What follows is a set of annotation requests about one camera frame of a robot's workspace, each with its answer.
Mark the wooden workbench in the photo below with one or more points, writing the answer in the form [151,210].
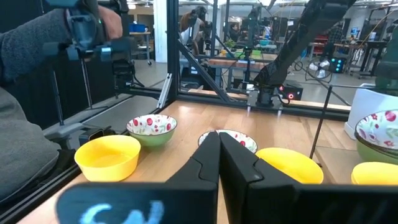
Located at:
[224,63]

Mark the black box teal lights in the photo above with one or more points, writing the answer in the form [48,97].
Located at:
[342,67]

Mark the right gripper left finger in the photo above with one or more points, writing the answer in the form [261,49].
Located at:
[199,174]

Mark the white floor fan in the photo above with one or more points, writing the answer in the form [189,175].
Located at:
[324,64]

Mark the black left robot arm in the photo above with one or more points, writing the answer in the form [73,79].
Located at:
[290,53]

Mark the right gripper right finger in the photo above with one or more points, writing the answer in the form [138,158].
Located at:
[242,174]

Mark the person's forearm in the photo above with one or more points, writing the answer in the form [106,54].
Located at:
[28,46]

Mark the white hexagonal plant pot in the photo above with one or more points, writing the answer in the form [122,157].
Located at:
[363,105]

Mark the silver metal bracket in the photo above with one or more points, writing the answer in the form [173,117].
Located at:
[164,91]

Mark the green bowl red floral inside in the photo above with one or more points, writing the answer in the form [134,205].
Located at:
[245,141]
[379,130]
[373,157]
[152,138]

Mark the yellow plastic bowl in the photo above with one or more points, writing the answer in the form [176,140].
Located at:
[107,168]
[376,174]
[289,165]

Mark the person's hand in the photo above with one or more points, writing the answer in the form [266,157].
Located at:
[112,23]

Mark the blue storage bin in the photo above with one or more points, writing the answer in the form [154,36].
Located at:
[137,28]

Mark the black rig frame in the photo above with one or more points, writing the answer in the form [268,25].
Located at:
[173,46]

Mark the person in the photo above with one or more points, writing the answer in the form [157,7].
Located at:
[189,23]
[21,149]
[234,31]

